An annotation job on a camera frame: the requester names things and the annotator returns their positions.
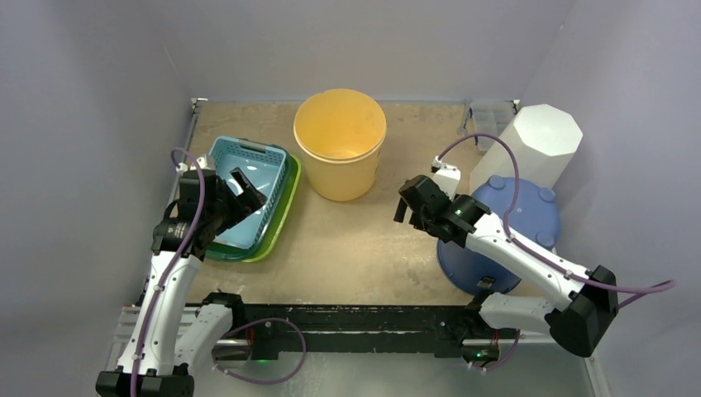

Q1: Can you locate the white octagonal large container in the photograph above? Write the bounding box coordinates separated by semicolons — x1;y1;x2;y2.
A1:
469;104;583;192

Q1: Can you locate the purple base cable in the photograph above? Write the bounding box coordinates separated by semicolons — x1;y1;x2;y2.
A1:
210;318;308;387
465;328;522;374

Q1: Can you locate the clear plastic small box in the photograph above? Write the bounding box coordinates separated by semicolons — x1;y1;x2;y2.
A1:
470;100;516;136

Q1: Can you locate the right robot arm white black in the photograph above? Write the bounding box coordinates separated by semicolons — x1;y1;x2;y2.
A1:
394;175;619;357

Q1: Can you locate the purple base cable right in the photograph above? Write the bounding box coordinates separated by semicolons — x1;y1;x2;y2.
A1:
465;328;522;374

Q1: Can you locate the lime green tray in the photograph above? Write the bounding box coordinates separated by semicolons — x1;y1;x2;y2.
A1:
243;154;302;263

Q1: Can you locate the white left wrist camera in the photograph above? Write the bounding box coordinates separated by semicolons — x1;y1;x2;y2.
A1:
431;156;461;199

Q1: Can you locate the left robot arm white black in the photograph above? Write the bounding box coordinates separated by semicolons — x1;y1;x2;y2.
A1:
95;166;267;396

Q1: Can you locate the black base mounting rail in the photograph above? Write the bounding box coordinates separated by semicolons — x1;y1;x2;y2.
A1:
224;304;515;360

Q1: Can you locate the dark green tray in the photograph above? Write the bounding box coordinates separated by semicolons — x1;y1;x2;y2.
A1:
207;158;291;262

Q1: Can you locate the light blue perforated basket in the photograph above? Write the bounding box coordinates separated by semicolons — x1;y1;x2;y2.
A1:
209;136;288;249

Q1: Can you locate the cream printed bucket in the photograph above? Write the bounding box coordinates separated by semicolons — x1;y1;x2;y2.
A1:
293;88;387;202

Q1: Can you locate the blue round bucket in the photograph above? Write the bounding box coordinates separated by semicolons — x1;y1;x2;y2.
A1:
436;175;560;294

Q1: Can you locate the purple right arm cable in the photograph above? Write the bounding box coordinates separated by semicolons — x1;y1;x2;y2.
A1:
435;132;675;311

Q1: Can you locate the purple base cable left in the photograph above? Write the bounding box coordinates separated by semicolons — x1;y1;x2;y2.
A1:
210;318;308;387

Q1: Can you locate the small metal wrench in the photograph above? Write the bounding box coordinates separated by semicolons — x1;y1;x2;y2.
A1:
456;104;472;136

